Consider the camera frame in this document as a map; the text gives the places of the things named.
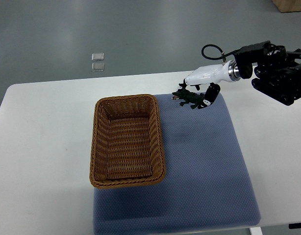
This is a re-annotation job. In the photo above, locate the blue textured mat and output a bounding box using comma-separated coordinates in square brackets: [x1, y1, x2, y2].
[93, 94, 261, 235]

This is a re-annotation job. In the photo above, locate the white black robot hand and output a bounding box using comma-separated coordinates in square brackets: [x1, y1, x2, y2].
[178, 61, 241, 107]

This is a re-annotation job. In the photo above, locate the dark green toy crocodile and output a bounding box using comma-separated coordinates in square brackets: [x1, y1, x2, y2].
[172, 89, 207, 109]

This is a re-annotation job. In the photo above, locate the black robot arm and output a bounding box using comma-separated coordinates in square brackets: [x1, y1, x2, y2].
[233, 41, 301, 106]

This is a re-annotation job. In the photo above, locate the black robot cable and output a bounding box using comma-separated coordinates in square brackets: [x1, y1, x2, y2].
[201, 44, 239, 65]

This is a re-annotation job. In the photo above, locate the brown wicker basket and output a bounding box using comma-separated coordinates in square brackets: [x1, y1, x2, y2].
[89, 94, 166, 189]

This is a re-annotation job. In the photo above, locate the upper floor plate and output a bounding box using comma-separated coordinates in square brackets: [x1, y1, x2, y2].
[91, 52, 104, 61]

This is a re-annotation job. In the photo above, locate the black table control panel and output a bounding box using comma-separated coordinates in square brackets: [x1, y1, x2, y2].
[288, 223, 301, 229]

